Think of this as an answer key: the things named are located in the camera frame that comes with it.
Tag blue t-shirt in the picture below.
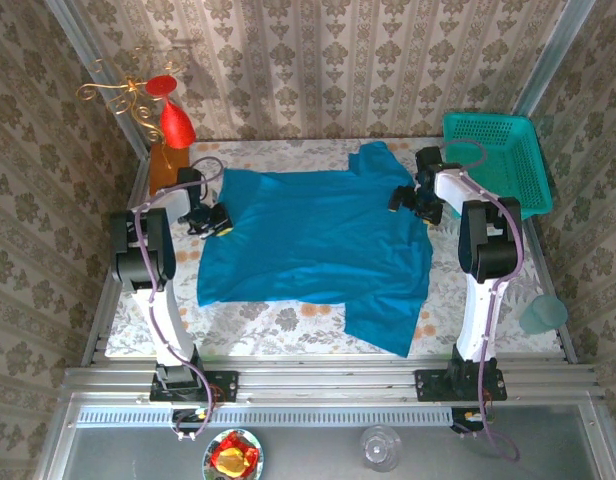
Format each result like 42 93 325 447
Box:
196 140 434 359

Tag teal plastic basket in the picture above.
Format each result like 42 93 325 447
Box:
441 112 554 221

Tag red wine glass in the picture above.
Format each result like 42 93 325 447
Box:
145 74 198 150

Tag floral table cover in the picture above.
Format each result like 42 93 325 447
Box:
105 138 564 359

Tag translucent green cup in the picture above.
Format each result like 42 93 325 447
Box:
518 293 569 334

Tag bowl with red yellow candy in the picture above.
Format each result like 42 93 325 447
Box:
202 428 265 480

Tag red and yellow wrapped candy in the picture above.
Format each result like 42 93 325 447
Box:
210 432 260 476

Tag clear drinking glass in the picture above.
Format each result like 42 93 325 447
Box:
358 424 404 474

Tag grey metal shelf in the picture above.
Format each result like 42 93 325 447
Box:
37 392 616 480

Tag gold wire stand wooden base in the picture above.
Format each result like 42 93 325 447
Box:
76 44 193 199

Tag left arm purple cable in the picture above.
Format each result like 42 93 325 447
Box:
133 155 225 444

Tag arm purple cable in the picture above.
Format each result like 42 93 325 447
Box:
133 155 225 444
440 138 527 464

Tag aluminium frame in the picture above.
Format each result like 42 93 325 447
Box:
35 0 616 480

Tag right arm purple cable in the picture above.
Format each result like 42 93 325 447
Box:
440 138 527 464

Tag grey slotted cable duct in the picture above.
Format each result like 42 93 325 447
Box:
75 405 454 427

